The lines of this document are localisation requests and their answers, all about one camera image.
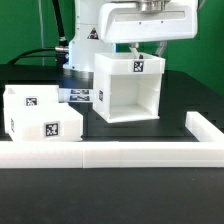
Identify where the black cable with connector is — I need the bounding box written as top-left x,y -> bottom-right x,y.
7,0 -> 70,68

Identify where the printed marker sheet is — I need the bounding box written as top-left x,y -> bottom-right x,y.
59,88 -> 93,103

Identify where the white drawer cabinet box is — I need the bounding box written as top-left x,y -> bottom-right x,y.
93,53 -> 165,123

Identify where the thin grey cable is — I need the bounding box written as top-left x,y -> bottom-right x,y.
38,0 -> 46,66

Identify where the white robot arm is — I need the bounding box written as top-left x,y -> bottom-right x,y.
63,0 -> 198,72

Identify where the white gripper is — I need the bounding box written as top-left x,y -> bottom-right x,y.
98,0 -> 198,59

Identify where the white L-shaped fence rail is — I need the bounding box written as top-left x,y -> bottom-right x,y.
0,112 -> 224,168

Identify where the white front drawer tray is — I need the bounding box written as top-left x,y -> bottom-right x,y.
8,103 -> 83,142

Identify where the white drawer tray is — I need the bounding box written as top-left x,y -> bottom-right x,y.
3,85 -> 59,107
8,103 -> 83,142

